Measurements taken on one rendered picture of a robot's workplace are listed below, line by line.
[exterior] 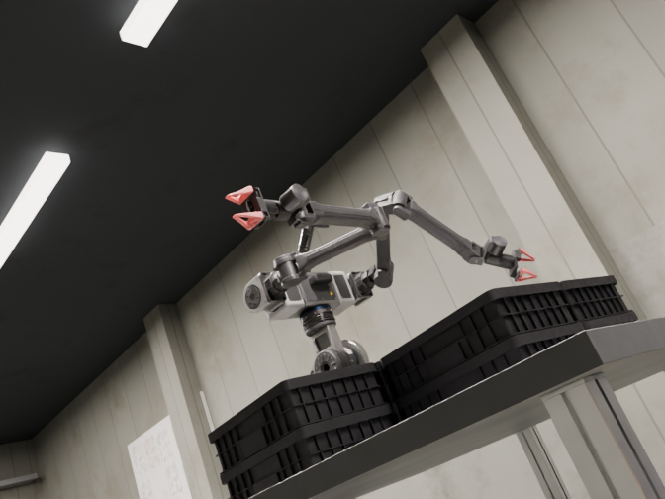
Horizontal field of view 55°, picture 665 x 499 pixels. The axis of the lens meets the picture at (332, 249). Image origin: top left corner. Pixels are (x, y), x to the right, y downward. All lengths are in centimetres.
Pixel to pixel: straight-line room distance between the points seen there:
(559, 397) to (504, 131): 292
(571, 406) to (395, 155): 358
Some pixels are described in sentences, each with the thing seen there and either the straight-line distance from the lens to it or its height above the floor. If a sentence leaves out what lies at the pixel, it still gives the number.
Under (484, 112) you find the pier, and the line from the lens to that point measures 374.
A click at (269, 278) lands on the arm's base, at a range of 237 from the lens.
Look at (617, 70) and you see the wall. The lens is 367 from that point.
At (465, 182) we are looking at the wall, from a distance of 396.
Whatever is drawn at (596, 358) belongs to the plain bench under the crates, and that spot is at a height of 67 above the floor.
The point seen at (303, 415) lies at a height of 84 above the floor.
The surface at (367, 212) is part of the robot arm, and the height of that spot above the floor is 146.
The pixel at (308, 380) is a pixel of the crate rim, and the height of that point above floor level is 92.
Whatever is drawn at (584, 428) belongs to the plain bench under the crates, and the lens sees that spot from 82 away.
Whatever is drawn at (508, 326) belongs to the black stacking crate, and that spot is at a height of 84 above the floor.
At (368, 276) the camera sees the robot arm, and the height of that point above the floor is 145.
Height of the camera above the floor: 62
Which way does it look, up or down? 21 degrees up
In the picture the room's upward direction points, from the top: 22 degrees counter-clockwise
